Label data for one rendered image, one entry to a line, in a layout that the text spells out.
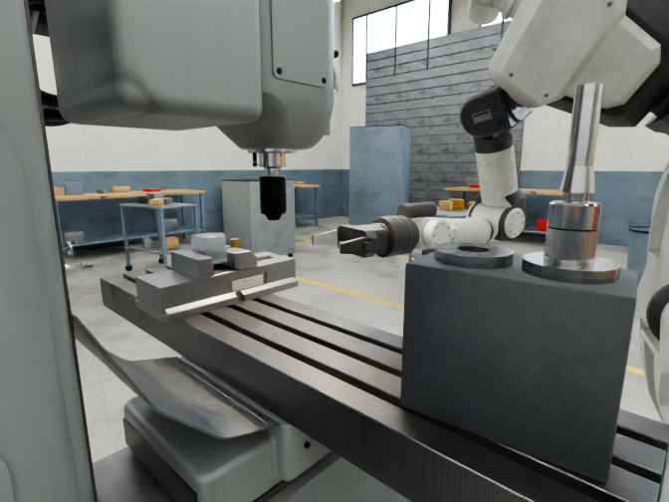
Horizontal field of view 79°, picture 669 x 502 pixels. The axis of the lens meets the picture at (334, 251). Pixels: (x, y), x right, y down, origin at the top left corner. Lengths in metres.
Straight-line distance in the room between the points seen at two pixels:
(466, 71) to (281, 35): 8.34
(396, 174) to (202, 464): 6.23
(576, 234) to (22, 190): 0.50
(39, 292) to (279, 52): 0.43
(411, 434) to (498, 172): 0.74
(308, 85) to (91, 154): 6.82
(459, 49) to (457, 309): 8.72
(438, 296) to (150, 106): 0.38
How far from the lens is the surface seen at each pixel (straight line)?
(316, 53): 0.70
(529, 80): 0.92
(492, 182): 1.10
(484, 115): 1.03
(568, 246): 0.47
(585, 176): 0.47
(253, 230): 5.21
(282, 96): 0.64
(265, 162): 0.72
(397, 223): 0.87
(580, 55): 0.89
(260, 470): 0.70
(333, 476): 0.83
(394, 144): 6.70
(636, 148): 8.03
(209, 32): 0.56
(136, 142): 7.65
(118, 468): 0.86
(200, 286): 0.89
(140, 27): 0.52
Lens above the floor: 1.28
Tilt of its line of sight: 12 degrees down
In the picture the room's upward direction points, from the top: straight up
